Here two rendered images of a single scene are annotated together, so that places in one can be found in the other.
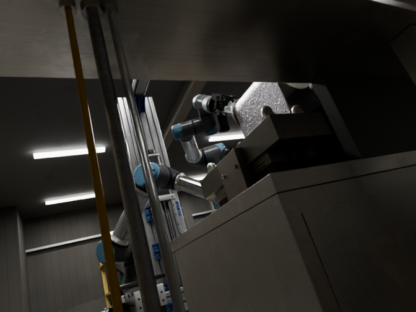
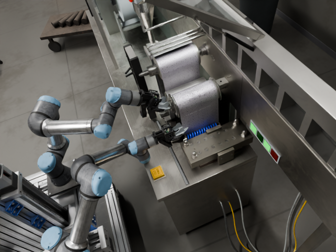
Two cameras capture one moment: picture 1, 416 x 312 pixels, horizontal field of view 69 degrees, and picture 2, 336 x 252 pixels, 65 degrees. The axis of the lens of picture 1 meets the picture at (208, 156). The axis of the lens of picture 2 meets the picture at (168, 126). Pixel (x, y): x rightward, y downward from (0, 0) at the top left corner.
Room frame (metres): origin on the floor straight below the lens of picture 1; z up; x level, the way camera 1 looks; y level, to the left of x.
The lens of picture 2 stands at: (0.73, 0.77, 2.36)
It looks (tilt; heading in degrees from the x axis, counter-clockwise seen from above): 52 degrees down; 291
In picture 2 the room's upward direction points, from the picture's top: 15 degrees counter-clockwise
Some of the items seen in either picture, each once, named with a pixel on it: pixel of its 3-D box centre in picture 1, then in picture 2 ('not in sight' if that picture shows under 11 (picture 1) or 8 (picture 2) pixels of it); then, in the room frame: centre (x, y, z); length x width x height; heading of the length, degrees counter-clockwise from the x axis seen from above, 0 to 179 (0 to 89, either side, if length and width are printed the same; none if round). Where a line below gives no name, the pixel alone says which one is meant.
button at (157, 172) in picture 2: not in sight; (157, 172); (1.15, 0.06, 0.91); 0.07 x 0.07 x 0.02; 30
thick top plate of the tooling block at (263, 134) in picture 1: (255, 161); (216, 142); (0.80, -0.12, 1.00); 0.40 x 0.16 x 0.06; 30
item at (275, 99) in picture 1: (267, 130); (200, 119); (0.90, -0.20, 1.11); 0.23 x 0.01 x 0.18; 30
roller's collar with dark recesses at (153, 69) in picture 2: not in sight; (153, 70); (1.18, -0.40, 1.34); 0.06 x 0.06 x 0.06; 30
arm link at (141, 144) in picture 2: not in sight; (138, 146); (1.24, 0.00, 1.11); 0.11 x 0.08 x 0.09; 30
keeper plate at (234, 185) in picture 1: (233, 175); (225, 156); (0.74, -0.05, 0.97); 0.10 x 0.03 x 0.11; 30
